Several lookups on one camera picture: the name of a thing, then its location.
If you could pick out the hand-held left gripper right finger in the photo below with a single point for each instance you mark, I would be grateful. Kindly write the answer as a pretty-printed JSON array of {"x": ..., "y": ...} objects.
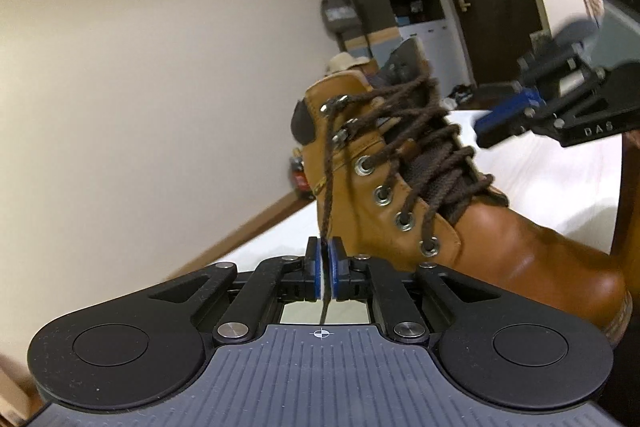
[{"x": 332, "y": 272}]

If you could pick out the brown leather boot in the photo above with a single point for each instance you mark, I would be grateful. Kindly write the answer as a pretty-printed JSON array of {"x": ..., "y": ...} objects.
[{"x": 500, "y": 247}]

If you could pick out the row of light shoes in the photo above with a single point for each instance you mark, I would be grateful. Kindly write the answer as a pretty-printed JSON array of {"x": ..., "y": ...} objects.
[{"x": 461, "y": 96}]

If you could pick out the row of cooking oil bottles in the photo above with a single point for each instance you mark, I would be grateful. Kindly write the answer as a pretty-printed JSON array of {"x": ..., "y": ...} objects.
[{"x": 300, "y": 177}]

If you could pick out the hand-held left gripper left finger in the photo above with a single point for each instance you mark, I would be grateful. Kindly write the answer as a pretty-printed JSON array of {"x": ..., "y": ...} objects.
[{"x": 315, "y": 272}]

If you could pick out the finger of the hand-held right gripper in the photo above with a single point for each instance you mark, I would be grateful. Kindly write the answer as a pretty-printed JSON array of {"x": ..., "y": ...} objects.
[
  {"x": 505, "y": 114},
  {"x": 560, "y": 62}
]

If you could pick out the grey hanging bag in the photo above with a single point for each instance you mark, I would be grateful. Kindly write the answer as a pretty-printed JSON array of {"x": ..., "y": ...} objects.
[{"x": 340, "y": 14}]

